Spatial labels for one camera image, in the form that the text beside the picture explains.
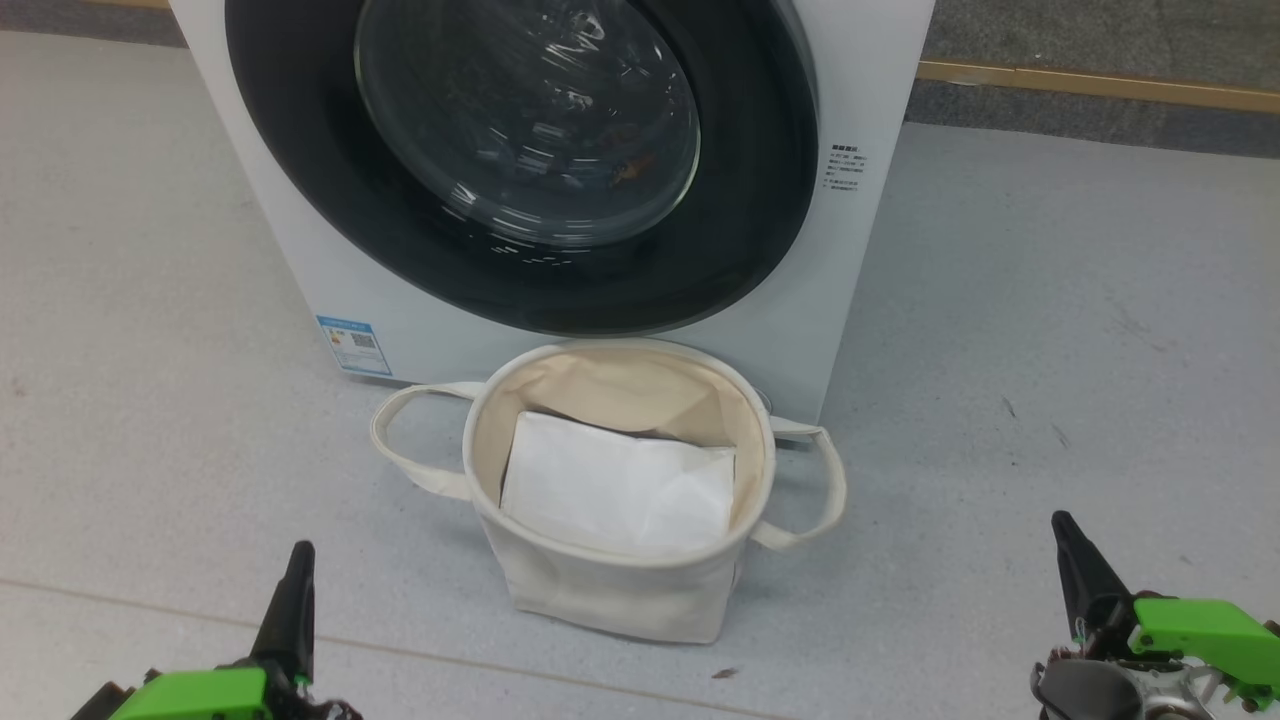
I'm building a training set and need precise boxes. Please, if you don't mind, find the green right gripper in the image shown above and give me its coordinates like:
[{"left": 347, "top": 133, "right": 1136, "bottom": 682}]
[{"left": 1030, "top": 510, "right": 1280, "bottom": 720}]

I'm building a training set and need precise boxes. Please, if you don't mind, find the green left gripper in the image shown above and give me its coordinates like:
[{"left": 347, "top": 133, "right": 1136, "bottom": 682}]
[{"left": 70, "top": 540, "right": 363, "bottom": 720}]

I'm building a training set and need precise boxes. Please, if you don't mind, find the black round glass washer door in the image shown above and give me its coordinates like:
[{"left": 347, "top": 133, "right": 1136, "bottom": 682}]
[{"left": 225, "top": 0, "right": 821, "bottom": 338}]

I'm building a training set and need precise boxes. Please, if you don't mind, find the cream canvas laundry basket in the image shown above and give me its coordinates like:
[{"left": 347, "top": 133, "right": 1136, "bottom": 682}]
[{"left": 370, "top": 338, "right": 848, "bottom": 646}]

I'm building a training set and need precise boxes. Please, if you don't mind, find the white front-load washing machine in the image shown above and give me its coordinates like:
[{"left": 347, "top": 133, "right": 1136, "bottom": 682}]
[{"left": 168, "top": 0, "right": 936, "bottom": 426}]

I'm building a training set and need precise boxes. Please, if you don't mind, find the blue energy label sticker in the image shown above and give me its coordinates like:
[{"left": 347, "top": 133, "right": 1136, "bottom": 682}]
[{"left": 316, "top": 315, "right": 393, "bottom": 378}]

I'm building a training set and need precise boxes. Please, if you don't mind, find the small black text label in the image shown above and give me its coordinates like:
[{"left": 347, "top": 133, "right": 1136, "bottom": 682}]
[{"left": 824, "top": 143, "right": 869, "bottom": 196}]

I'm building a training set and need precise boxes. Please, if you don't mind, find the wooden baseboard strip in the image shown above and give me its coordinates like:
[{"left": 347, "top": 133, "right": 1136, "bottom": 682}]
[{"left": 915, "top": 60, "right": 1280, "bottom": 114}]

